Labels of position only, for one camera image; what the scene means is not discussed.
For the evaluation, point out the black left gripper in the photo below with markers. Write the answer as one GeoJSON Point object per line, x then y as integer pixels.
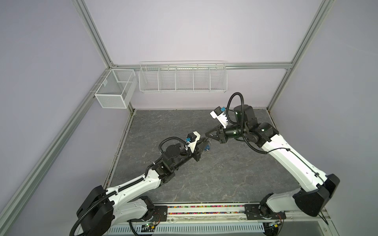
{"type": "Point", "coordinates": [198, 150]}

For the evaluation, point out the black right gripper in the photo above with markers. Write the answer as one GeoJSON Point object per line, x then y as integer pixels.
{"type": "Point", "coordinates": [221, 132]}

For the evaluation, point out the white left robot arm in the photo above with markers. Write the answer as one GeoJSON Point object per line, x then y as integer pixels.
{"type": "Point", "coordinates": [172, 156]}

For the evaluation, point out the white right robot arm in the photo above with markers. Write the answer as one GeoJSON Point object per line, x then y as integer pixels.
{"type": "Point", "coordinates": [238, 121]}

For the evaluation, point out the white mesh box basket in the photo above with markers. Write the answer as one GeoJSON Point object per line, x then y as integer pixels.
{"type": "Point", "coordinates": [117, 89]}

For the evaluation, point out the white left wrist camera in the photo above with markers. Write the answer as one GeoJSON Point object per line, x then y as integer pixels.
{"type": "Point", "coordinates": [191, 141]}

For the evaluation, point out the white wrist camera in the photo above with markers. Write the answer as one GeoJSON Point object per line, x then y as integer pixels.
{"type": "Point", "coordinates": [219, 114]}
{"type": "Point", "coordinates": [191, 141]}

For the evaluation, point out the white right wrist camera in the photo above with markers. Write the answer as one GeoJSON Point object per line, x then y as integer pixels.
{"type": "Point", "coordinates": [219, 114]}

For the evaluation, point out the white wire wall basket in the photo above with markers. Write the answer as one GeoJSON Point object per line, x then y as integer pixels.
{"type": "Point", "coordinates": [183, 76]}

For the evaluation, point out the aluminium front mounting rail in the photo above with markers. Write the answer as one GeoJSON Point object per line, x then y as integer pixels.
{"type": "Point", "coordinates": [224, 211]}

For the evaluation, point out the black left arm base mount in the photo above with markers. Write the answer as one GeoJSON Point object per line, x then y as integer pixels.
{"type": "Point", "coordinates": [157, 213]}

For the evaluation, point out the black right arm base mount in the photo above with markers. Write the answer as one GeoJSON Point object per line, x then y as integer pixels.
{"type": "Point", "coordinates": [257, 212]}

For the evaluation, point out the white ventilated cable duct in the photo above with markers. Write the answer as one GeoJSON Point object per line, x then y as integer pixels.
{"type": "Point", "coordinates": [201, 229]}

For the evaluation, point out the aluminium frame corner post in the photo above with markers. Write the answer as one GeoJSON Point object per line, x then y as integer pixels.
{"type": "Point", "coordinates": [84, 14]}

